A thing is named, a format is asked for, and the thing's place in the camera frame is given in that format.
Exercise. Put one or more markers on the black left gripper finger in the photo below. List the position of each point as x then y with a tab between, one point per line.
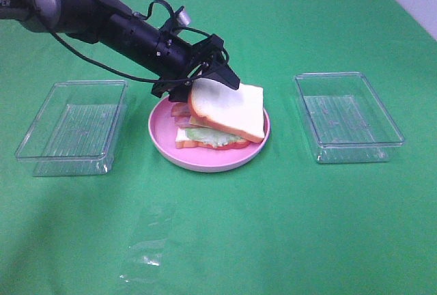
222	73

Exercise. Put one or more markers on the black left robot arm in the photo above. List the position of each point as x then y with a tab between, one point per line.
151	40

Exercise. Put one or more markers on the yellow cheese slice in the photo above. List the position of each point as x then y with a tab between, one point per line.
197	121

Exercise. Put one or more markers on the bacon strip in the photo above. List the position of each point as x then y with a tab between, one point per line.
180	109
183	122

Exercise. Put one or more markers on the clear plastic wrap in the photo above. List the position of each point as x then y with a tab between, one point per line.
143	258

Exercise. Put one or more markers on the bread slice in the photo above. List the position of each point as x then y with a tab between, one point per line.
239	112
181	141

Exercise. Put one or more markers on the clear right plastic container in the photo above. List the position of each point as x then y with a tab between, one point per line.
344	119

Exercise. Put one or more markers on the clear left plastic container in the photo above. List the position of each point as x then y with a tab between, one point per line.
76	129

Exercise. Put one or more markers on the pink plate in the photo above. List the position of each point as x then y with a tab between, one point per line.
163	132

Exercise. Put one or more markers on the clear plastic container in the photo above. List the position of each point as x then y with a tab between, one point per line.
344	119
76	129

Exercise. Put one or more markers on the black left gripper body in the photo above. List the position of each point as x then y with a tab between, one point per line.
181	63

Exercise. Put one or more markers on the green tablecloth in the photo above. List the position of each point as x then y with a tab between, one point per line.
281	224

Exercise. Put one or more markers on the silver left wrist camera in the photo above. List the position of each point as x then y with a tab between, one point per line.
182	17

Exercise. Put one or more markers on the green lettuce leaf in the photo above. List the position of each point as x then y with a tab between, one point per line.
210	136

